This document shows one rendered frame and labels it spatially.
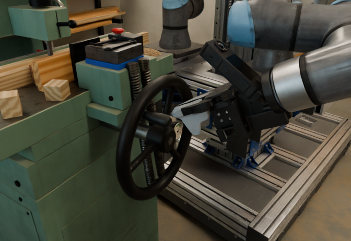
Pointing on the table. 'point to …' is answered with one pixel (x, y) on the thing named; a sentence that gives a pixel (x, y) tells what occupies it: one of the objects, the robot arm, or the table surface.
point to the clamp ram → (80, 51)
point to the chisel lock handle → (67, 24)
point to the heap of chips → (151, 52)
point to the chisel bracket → (39, 22)
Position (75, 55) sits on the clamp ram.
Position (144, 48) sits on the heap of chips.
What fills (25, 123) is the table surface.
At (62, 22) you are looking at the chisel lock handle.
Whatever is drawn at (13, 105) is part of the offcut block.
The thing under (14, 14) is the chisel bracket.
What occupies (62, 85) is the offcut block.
